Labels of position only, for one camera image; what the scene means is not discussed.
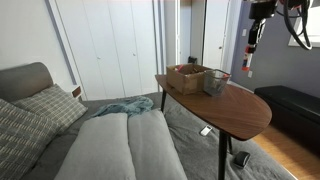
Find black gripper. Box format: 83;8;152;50
248;0;277;53

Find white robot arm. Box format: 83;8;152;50
244;0;312;54

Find grey mesh pen holder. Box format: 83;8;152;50
203;69;231;96

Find cardboard box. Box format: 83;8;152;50
166;64;208;95

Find walnut side table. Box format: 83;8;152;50
155;75;272;180

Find black bench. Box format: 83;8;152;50
254;85;320;154

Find white remote control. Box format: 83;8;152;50
200;125;213;136

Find black small device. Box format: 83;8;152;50
233;151;251;168

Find white closet doors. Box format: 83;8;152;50
56;0;158;100

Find teal blanket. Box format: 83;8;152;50
92;96;154;117

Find right grey cushion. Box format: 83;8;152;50
128;110;187;180

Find grey cushion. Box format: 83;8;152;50
128;110;187;180
54;113;136;180

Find wooden nightstand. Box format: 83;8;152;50
67;85;82;99

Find left grey cushion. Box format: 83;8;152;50
54;113;136;180

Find far plaid pillow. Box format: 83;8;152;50
13;84;88;133

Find plaid pillow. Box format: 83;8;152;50
13;84;88;133
0;99;59;180

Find near plaid pillow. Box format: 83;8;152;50
0;99;59;180

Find white wall switch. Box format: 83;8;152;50
242;29;247;37

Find white wall outlet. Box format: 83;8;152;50
248;71;253;78

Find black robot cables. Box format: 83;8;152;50
279;0;314;51

